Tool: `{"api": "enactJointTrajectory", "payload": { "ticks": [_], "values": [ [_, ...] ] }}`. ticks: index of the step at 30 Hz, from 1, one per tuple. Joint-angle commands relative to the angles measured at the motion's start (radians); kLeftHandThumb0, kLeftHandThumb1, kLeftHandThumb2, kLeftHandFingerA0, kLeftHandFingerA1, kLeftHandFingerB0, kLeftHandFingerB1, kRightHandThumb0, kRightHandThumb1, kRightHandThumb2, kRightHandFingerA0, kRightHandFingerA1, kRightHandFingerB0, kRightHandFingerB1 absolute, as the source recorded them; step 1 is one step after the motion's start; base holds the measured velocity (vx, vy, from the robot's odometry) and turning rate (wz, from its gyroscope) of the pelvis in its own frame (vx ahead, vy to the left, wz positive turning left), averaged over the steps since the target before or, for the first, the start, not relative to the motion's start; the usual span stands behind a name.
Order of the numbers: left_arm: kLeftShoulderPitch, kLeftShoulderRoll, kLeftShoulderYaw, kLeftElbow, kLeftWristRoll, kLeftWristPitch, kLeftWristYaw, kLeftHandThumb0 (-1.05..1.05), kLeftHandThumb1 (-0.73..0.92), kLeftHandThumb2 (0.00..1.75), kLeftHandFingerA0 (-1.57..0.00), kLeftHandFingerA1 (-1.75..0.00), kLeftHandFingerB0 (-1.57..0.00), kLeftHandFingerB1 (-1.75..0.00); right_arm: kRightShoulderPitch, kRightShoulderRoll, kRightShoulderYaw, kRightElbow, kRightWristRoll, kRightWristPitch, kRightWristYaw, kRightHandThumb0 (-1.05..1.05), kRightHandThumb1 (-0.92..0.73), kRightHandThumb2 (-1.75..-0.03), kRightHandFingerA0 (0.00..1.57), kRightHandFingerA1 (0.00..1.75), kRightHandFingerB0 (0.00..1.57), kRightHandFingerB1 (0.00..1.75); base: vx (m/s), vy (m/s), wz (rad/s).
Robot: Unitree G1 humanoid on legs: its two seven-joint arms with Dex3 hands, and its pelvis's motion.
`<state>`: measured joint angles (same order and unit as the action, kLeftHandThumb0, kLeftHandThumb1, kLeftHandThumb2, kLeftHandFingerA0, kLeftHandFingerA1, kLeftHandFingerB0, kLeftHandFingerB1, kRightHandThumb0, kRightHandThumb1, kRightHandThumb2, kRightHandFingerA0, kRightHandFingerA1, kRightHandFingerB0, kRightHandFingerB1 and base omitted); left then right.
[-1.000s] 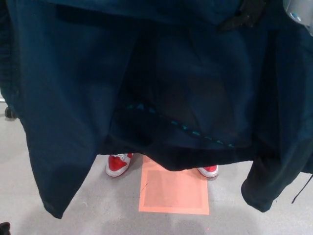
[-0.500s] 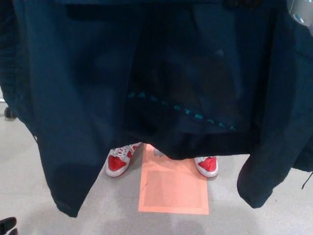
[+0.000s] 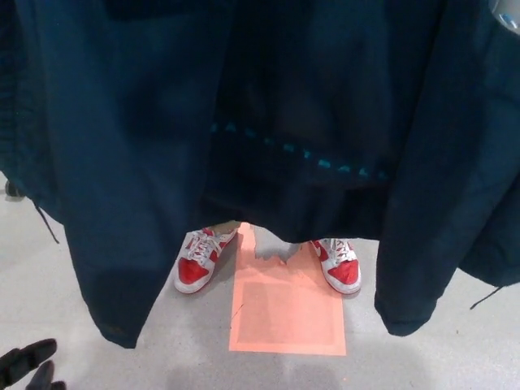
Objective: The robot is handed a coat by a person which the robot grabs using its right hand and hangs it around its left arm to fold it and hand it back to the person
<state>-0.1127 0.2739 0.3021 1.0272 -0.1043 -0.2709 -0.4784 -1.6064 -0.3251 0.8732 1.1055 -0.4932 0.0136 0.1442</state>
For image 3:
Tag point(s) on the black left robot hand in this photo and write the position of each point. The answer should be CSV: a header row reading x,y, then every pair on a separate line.
x,y
24,365

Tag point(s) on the dark teal coat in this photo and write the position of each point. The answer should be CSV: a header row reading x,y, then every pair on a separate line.
x,y
122,142

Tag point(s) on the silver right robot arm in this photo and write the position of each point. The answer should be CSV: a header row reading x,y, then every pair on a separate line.
x,y
508,12

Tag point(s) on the person's right red white sneaker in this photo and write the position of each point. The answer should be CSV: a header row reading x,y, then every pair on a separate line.
x,y
195,268

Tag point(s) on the person's red white sneaker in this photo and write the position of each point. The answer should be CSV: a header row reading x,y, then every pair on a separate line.
x,y
341,272
195,268

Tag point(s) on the person's left red white sneaker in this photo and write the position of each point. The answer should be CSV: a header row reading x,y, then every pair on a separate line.
x,y
341,272

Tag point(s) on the orange tape floor square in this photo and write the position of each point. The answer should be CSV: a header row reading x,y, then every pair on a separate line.
x,y
284,317

